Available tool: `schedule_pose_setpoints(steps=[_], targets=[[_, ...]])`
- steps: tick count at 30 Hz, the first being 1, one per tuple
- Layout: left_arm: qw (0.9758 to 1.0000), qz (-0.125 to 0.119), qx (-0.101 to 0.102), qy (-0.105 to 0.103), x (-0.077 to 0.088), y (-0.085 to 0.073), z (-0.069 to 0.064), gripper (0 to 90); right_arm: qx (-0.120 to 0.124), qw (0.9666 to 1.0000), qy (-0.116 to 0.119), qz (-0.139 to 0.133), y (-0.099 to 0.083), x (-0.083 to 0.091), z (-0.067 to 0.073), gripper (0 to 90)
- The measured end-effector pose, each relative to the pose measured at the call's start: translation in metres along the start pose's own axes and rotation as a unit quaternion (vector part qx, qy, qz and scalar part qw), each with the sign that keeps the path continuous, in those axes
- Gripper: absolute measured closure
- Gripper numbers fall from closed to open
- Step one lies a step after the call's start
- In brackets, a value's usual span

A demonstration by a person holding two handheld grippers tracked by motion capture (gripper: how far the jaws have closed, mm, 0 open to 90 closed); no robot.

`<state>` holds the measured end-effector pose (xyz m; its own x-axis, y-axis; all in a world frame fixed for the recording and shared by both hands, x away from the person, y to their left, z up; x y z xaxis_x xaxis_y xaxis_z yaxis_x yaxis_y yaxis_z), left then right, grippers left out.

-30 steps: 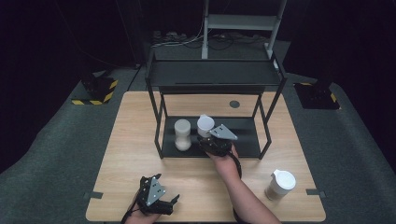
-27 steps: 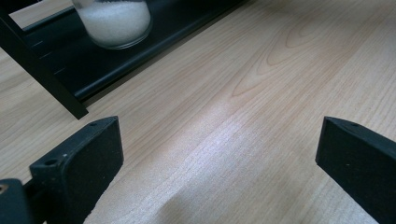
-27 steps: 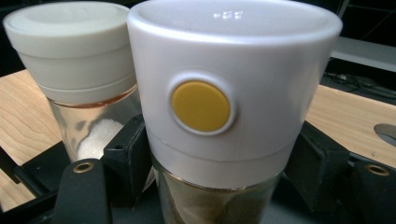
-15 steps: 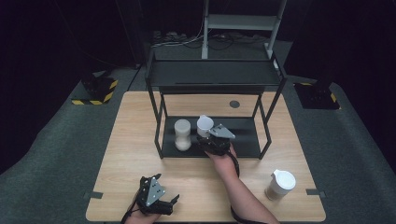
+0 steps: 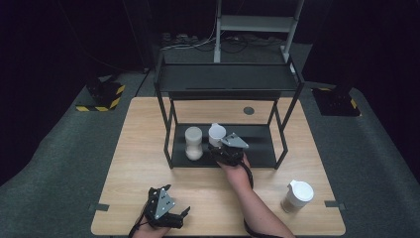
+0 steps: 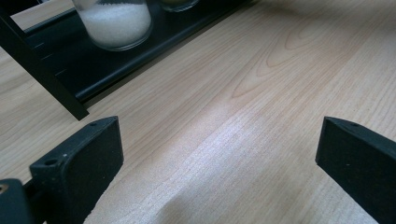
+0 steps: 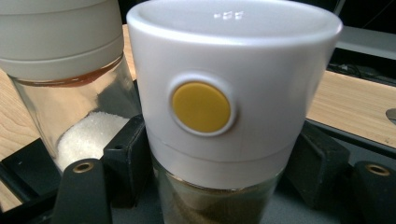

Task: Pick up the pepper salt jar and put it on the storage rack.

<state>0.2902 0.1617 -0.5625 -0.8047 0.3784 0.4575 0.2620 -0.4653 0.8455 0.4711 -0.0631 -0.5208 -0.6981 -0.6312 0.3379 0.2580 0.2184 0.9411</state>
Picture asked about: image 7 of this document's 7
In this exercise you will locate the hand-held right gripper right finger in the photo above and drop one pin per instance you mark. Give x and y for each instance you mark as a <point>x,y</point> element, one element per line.
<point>320,168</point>

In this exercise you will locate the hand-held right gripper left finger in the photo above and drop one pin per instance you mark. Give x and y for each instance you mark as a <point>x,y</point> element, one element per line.
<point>130,161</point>

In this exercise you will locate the black tray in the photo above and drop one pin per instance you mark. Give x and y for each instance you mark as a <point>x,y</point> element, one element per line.
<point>31,168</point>

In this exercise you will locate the glass jar with grey lid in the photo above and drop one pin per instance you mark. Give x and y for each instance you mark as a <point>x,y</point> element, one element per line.
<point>62,46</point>

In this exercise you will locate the brown spice jar white lid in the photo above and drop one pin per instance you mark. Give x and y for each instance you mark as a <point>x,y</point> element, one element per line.
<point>236,62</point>

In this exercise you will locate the grey metal stand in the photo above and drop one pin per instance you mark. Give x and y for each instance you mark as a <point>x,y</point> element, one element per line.
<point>367,42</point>

